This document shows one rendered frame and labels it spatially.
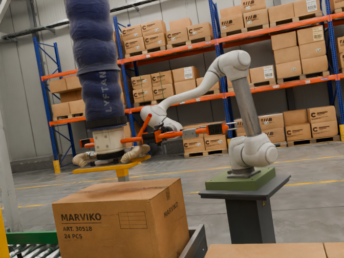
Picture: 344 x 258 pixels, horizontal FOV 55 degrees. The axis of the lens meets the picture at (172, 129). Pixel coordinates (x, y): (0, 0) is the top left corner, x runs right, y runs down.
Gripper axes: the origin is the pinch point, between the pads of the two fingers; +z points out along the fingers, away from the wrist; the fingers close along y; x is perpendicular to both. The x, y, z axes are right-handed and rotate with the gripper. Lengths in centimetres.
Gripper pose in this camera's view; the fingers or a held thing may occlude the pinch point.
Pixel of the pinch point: (154, 136)
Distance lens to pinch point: 174.1
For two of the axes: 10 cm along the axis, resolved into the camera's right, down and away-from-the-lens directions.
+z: -3.0, 1.0, -9.5
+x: -9.4, 1.3, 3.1
